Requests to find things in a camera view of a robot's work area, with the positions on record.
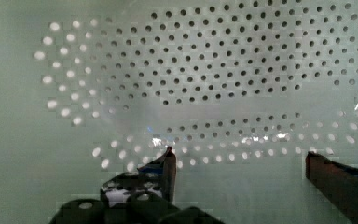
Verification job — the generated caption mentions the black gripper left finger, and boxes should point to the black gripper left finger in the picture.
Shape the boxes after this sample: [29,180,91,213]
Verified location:
[100,146,176,205]

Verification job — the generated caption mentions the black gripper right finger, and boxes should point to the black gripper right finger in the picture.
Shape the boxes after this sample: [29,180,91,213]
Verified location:
[305,152,358,224]

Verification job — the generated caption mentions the mint green oval strainer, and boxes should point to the mint green oval strainer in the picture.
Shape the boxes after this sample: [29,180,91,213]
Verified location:
[0,0,358,224]

